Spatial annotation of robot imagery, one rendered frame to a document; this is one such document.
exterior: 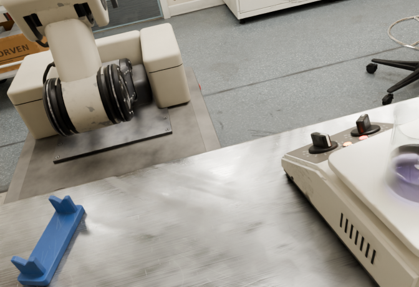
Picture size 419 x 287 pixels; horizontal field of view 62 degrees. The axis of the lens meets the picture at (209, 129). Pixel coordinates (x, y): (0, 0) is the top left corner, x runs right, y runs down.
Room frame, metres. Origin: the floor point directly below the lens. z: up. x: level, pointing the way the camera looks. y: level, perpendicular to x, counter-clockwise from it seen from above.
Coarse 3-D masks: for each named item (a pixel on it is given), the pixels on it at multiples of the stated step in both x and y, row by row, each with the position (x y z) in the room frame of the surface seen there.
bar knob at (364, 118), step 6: (366, 114) 0.31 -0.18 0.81; (360, 120) 0.29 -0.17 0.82; (366, 120) 0.30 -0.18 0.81; (360, 126) 0.29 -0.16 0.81; (366, 126) 0.29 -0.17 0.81; (372, 126) 0.30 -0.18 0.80; (378, 126) 0.29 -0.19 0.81; (354, 132) 0.29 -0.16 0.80; (360, 132) 0.29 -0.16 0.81; (366, 132) 0.28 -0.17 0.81; (372, 132) 0.28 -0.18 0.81
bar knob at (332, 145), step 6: (318, 132) 0.30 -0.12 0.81; (312, 138) 0.30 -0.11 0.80; (318, 138) 0.28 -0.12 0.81; (324, 138) 0.28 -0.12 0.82; (318, 144) 0.28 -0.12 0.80; (324, 144) 0.27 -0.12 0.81; (330, 144) 0.27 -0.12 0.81; (336, 144) 0.28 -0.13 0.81; (312, 150) 0.28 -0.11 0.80; (318, 150) 0.27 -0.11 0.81; (324, 150) 0.27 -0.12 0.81; (330, 150) 0.27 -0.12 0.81
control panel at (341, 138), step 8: (352, 128) 0.32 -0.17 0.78; (384, 128) 0.29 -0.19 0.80; (392, 128) 0.28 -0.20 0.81; (336, 136) 0.31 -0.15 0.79; (344, 136) 0.30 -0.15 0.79; (352, 136) 0.29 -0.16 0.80; (368, 136) 0.28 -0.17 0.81; (312, 144) 0.31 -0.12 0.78; (288, 152) 0.30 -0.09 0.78; (296, 152) 0.30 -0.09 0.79; (304, 152) 0.29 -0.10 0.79; (328, 152) 0.27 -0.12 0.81; (312, 160) 0.26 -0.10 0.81; (320, 160) 0.25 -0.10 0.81
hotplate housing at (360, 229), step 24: (288, 168) 0.29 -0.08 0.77; (312, 168) 0.24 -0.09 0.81; (312, 192) 0.24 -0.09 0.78; (336, 192) 0.21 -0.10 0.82; (336, 216) 0.20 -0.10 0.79; (360, 216) 0.18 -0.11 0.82; (360, 240) 0.17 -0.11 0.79; (384, 240) 0.15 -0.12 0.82; (360, 264) 0.17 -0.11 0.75; (384, 264) 0.14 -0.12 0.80; (408, 264) 0.13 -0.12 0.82
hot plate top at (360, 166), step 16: (352, 144) 0.24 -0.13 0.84; (368, 144) 0.23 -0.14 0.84; (384, 144) 0.23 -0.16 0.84; (336, 160) 0.22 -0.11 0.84; (352, 160) 0.22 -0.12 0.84; (368, 160) 0.21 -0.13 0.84; (384, 160) 0.21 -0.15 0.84; (352, 176) 0.20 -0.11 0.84; (368, 176) 0.20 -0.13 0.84; (368, 192) 0.18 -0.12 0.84; (384, 192) 0.18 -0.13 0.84; (384, 208) 0.16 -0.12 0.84; (400, 208) 0.16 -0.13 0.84; (416, 208) 0.16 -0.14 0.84; (400, 224) 0.15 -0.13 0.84; (416, 224) 0.14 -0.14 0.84; (416, 240) 0.13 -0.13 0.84
